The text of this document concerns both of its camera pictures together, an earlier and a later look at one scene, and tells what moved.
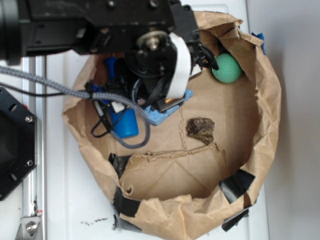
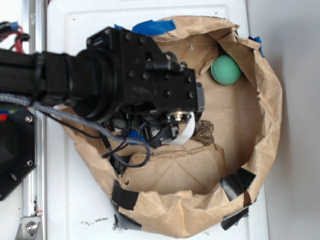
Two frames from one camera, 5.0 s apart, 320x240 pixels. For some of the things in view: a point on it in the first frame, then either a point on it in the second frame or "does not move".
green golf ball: (229, 70) does not move
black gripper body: (149, 56) -> (158, 128)
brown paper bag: (199, 172) does not move
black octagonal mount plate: (18, 142) does not move
